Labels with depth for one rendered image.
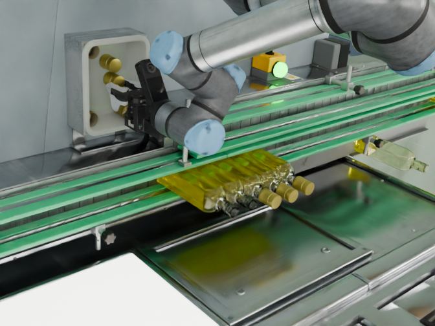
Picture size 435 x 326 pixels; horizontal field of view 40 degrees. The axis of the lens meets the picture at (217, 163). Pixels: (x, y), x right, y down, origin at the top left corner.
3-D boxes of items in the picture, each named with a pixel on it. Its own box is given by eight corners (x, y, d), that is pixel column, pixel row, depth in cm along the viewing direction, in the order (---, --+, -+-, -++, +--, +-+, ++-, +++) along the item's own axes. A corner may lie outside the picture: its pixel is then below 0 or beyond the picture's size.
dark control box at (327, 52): (311, 63, 196) (331, 70, 191) (314, 39, 193) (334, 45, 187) (327, 60, 201) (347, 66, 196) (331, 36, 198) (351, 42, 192)
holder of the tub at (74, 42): (68, 145, 147) (84, 157, 142) (64, 33, 136) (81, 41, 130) (127, 132, 158) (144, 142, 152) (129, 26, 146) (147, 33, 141)
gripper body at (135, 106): (122, 124, 138) (152, 142, 130) (121, 88, 135) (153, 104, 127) (149, 118, 143) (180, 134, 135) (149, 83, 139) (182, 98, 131)
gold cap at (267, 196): (257, 203, 144) (270, 211, 141) (259, 190, 142) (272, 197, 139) (268, 199, 146) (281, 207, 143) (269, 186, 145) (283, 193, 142)
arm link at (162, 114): (165, 109, 124) (196, 103, 129) (152, 103, 127) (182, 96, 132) (164, 143, 127) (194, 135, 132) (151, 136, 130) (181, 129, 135)
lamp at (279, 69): (270, 77, 175) (278, 79, 173) (272, 61, 173) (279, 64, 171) (281, 75, 178) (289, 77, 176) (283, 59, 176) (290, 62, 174)
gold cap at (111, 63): (99, 54, 141) (109, 59, 138) (112, 53, 143) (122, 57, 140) (98, 69, 142) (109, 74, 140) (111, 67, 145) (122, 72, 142)
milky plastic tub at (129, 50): (67, 126, 144) (85, 138, 139) (64, 33, 135) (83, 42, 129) (129, 114, 155) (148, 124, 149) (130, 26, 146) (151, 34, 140)
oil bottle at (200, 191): (155, 182, 153) (210, 217, 138) (156, 162, 150) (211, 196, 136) (173, 176, 156) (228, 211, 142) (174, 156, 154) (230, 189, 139)
